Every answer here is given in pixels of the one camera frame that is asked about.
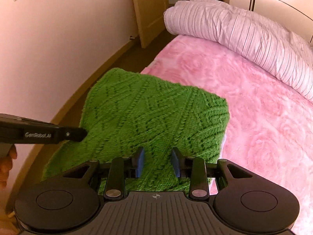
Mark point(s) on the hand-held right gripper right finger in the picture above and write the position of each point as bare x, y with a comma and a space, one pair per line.
176, 162

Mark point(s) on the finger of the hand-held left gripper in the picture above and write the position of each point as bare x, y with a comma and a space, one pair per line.
73, 134

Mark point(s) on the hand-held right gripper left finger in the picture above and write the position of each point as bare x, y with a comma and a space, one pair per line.
139, 162

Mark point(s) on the green knitted sweater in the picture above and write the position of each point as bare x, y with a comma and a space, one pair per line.
151, 112

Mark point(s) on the person's left hand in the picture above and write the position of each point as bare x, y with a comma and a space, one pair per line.
6, 166

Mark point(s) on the pink fluffy blanket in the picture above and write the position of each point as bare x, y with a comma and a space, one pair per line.
254, 117

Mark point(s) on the pale striped quilt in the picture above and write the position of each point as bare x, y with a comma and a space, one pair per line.
244, 36

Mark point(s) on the wooden door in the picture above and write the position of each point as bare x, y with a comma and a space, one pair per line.
150, 9

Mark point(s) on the cream wardrobe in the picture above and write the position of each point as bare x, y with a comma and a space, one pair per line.
283, 2

